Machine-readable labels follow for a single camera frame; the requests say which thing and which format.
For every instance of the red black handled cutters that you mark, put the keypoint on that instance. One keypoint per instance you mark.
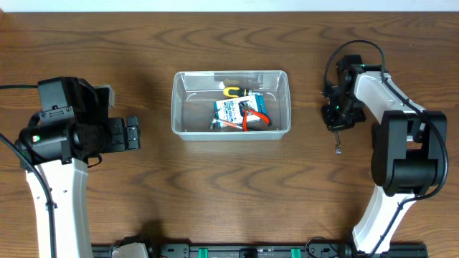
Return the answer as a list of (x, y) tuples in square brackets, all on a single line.
[(248, 111)]

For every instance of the silver offset ring wrench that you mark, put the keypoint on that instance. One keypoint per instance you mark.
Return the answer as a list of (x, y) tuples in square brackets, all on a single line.
[(338, 143)]

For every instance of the blue white small box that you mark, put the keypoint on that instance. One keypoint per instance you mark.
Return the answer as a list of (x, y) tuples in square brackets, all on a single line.
[(230, 110)]

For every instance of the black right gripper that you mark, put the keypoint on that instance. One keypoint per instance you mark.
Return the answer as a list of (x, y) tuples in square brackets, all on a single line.
[(332, 124)]

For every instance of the yellow black stubby screwdriver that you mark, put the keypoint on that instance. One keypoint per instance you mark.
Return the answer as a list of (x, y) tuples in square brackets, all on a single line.
[(233, 91)]

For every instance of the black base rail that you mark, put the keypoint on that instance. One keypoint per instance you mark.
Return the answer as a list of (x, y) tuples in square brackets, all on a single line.
[(138, 246)]

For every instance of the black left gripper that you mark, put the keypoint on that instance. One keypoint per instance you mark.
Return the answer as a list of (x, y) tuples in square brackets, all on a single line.
[(118, 133)]

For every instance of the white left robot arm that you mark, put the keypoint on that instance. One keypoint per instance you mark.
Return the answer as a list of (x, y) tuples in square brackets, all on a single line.
[(59, 152)]

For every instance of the clear plastic container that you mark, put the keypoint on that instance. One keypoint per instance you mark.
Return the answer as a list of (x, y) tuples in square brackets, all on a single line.
[(194, 94)]

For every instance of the black orange telescopic pickup tool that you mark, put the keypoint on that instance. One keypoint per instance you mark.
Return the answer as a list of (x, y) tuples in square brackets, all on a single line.
[(215, 121)]

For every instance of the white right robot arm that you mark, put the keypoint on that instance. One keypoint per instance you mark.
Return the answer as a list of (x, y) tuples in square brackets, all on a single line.
[(409, 160)]

